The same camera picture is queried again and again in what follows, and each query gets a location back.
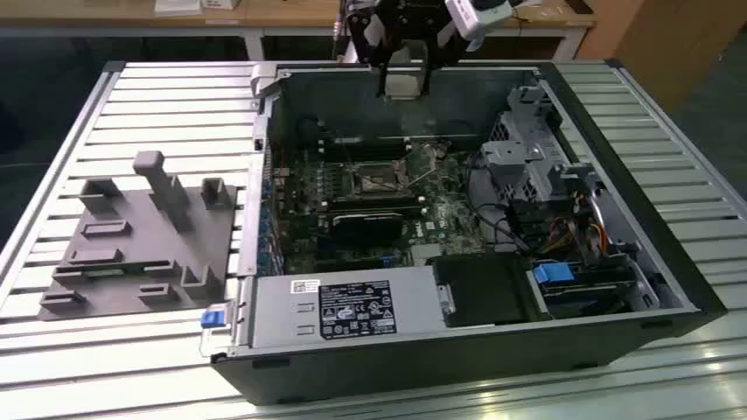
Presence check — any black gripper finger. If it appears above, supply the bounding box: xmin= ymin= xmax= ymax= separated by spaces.
xmin=349 ymin=10 xmax=406 ymax=101
xmin=421 ymin=19 xmax=463 ymax=98

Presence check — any silver CPU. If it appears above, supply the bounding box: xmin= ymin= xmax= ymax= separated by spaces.
xmin=386 ymin=66 xmax=426 ymax=102

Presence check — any CPU socket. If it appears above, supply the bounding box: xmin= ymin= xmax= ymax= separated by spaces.
xmin=349 ymin=160 xmax=409 ymax=197

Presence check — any grey case latch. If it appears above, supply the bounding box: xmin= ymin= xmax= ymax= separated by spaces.
xmin=249 ymin=60 xmax=279 ymax=100

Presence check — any grey metal drive cage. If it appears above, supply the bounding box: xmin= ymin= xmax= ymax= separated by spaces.
xmin=478 ymin=85 xmax=589 ymax=203

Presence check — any grey plastic fan shroud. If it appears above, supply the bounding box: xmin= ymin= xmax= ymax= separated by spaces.
xmin=466 ymin=165 xmax=510 ymax=220

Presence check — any green motherboard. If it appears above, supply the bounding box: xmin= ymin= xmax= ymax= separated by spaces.
xmin=269 ymin=134 xmax=491 ymax=276

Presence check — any black graphics card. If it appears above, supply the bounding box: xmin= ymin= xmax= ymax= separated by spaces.
xmin=330 ymin=210 xmax=406 ymax=247

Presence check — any wooden cabinet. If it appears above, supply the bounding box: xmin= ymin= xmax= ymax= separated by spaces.
xmin=577 ymin=0 xmax=747 ymax=115

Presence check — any wooden desk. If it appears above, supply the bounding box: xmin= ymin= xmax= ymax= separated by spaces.
xmin=0 ymin=0 xmax=597 ymax=62

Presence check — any blue disk carrier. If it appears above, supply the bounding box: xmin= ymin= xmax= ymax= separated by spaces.
xmin=534 ymin=261 xmax=577 ymax=288

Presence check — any silver power supply with label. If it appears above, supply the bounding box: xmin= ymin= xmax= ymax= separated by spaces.
xmin=230 ymin=267 xmax=458 ymax=351

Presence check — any grey parts rack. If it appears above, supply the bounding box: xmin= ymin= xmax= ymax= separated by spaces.
xmin=35 ymin=150 xmax=241 ymax=323

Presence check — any metal disk bay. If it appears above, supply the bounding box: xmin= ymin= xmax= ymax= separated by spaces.
xmin=523 ymin=255 xmax=665 ymax=319

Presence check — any black PC case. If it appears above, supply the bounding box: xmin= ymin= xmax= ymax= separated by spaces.
xmin=210 ymin=59 xmax=729 ymax=406

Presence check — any black cable gold connector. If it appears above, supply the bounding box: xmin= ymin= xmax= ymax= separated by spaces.
xmin=331 ymin=0 xmax=347 ymax=62

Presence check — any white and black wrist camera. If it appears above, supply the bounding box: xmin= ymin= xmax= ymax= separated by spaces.
xmin=443 ymin=0 xmax=515 ymax=52

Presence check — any coloured wire bundle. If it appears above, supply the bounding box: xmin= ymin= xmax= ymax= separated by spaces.
xmin=539 ymin=213 xmax=613 ymax=263

